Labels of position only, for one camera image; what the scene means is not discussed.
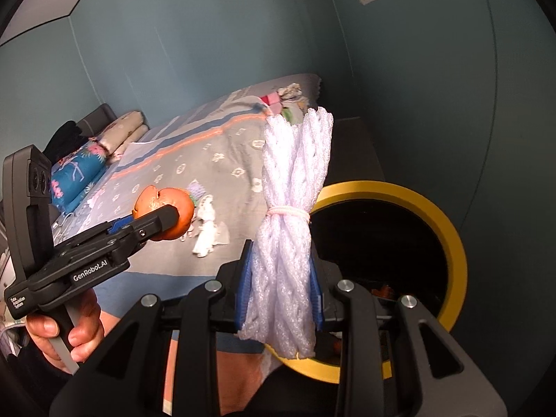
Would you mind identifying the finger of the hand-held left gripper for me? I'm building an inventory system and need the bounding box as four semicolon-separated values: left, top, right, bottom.
65;205;180;270
56;215;135;248

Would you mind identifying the black yellow-rimmed trash can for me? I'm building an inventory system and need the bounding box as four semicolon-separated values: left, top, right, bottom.
265;181;467;385

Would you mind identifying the person's left hand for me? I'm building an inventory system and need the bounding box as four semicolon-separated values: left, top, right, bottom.
25;289;106;372

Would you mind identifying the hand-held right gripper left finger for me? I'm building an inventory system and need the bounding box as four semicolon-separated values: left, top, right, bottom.
50;239;255;417

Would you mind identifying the blue floral folded quilt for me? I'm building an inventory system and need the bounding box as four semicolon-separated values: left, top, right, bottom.
51;142;108;210

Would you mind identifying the orange mandarin fruit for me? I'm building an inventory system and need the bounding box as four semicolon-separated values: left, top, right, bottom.
131;186;195;241

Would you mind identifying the floral cloth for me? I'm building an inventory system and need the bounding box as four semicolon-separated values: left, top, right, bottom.
261;82;305;125

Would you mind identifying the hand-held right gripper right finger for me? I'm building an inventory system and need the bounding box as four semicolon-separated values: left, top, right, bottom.
309;254;507;417

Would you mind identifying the black folded clothing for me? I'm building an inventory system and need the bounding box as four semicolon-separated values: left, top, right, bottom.
44;121;90;162

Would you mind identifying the grey bed headboard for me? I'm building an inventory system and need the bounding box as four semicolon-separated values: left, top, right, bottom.
76;103;119;136

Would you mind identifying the beige printed pillow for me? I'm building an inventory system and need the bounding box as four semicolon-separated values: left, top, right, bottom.
108;125;149;162
103;111;145;140

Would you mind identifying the twisted white paper napkin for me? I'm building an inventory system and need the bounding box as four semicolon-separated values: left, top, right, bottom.
190;218;229;258

